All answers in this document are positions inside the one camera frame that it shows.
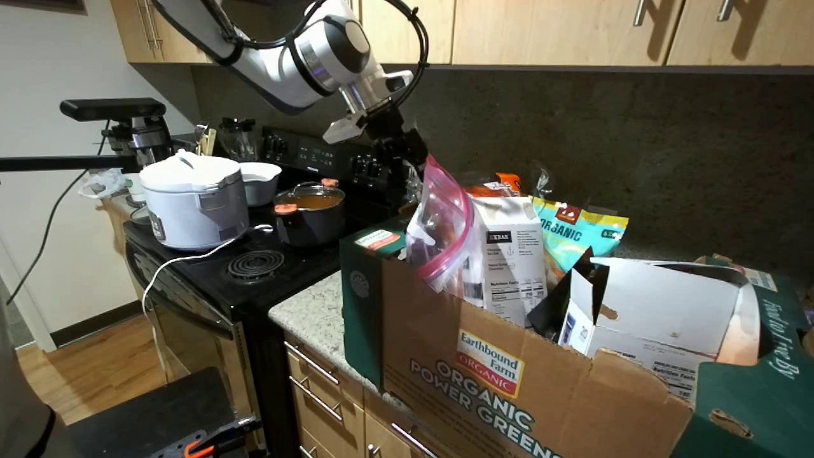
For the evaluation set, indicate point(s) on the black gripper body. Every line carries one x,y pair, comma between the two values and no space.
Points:
394,144

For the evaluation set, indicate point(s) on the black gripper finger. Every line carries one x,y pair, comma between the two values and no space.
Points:
394,198
417,190

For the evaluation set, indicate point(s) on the orange packet with white label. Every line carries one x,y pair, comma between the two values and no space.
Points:
510,256

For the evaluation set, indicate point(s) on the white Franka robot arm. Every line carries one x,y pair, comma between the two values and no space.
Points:
280,68

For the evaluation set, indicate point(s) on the green cardboard produce box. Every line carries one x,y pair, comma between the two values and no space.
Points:
474,372

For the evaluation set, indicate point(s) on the pink-edged clear zip bag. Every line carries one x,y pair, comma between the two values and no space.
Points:
446,221

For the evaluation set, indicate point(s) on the wooden upper cabinet door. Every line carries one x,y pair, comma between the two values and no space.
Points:
772,35
131,35
549,35
441,35

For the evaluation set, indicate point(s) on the white lidded pot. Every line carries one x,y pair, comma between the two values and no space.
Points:
259,184

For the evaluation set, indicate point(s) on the dark glass jar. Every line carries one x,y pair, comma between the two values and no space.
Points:
238,140

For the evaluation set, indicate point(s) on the black kitchen stove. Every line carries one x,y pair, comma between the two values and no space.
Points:
263,296

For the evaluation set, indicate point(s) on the teal organic snack bag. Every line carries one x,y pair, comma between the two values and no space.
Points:
594,233

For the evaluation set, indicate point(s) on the wooden knife block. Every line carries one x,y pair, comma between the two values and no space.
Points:
203,144

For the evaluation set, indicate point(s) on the white rice cooker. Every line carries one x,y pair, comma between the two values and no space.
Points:
191,207

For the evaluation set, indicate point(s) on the black stove top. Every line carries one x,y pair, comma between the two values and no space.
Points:
168,264

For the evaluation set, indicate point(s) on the wooden drawer cabinet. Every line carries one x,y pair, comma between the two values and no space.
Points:
327,424

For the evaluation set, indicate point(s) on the white paper sheet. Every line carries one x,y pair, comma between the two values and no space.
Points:
661,315

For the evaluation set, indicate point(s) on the white crumpled bag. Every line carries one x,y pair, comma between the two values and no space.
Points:
105,184

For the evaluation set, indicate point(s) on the orange clamp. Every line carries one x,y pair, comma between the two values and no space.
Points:
197,450

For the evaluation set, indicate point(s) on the black robot stand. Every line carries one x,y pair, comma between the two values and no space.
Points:
154,422

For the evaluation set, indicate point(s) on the black boom bar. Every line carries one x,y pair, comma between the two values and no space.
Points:
58,165

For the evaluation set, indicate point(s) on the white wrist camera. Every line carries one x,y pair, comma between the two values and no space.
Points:
347,129

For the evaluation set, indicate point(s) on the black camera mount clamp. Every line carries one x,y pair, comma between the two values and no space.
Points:
141,140

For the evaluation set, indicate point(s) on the black stereo camera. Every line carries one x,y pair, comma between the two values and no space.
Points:
111,107

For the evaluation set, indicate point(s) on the dark picture frame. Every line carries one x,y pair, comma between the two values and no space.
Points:
42,7

